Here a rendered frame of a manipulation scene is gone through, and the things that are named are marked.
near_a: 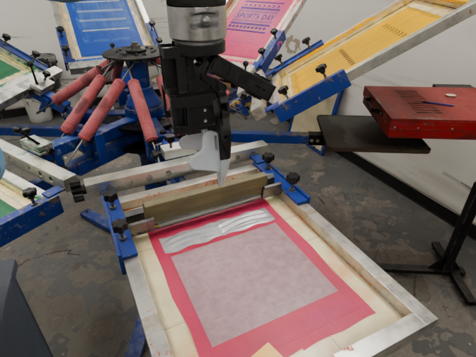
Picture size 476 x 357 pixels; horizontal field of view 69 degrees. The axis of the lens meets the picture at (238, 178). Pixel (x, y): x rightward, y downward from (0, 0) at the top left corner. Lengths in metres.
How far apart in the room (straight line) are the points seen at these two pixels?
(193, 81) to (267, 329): 0.57
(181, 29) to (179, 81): 0.07
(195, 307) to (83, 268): 1.66
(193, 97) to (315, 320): 0.60
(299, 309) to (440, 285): 1.70
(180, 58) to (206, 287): 0.61
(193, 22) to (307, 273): 0.70
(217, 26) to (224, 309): 0.63
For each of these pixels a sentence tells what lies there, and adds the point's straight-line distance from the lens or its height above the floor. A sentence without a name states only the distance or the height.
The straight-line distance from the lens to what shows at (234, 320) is 0.86.
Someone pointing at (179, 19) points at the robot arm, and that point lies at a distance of 0.46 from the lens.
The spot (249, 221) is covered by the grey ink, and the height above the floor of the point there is 0.96.
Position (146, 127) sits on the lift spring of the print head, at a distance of 1.46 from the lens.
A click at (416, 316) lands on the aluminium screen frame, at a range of 0.91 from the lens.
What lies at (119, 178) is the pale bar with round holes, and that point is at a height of 1.04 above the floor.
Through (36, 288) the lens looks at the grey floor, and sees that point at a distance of 2.49.
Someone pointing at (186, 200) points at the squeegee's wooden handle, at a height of 1.04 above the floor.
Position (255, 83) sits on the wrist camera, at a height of 1.50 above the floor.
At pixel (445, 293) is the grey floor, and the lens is 2.47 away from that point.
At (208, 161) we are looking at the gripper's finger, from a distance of 0.52.
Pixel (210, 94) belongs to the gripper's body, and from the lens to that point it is 0.48.
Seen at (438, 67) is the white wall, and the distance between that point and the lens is 2.86.
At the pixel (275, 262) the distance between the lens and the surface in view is 0.98.
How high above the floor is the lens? 1.65
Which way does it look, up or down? 32 degrees down
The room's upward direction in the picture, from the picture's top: straight up
